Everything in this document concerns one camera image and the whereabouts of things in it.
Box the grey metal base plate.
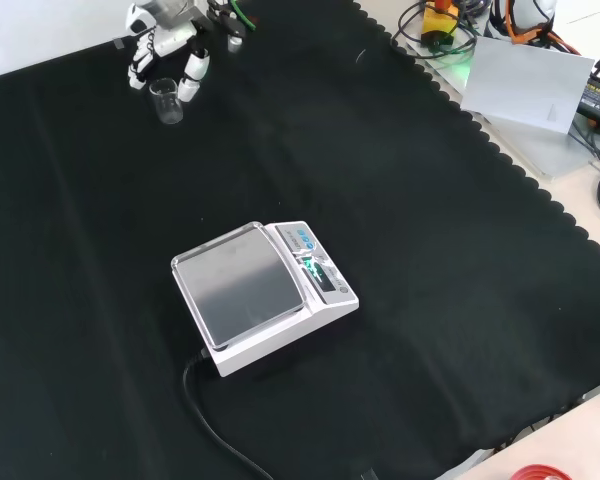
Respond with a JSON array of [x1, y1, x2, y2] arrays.
[[404, 28, 600, 178]]

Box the yellow stop button box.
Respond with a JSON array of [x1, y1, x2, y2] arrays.
[[420, 0, 462, 49]]

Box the small clear glass beaker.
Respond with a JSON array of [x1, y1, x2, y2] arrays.
[[148, 78, 185, 126]]

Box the black scalloped cloth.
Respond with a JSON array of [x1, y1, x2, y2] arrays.
[[0, 0, 600, 480]]

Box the red ring object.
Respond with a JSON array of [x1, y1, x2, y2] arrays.
[[509, 463, 572, 480]]

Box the orange cable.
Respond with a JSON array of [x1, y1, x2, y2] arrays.
[[499, 0, 581, 56]]

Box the beige side board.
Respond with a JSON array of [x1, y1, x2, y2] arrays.
[[454, 387, 600, 480]]

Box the black balance power cable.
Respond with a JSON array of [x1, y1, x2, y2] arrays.
[[181, 348, 277, 480]]

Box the white electronic balance steel pan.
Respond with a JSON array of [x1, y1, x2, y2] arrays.
[[170, 220, 360, 379]]

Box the thin black looped cable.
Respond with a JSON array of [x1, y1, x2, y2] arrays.
[[390, 0, 477, 57]]

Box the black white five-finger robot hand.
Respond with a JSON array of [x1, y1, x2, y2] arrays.
[[124, 0, 212, 102]]

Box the white card board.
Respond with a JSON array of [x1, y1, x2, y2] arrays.
[[460, 35, 596, 136]]

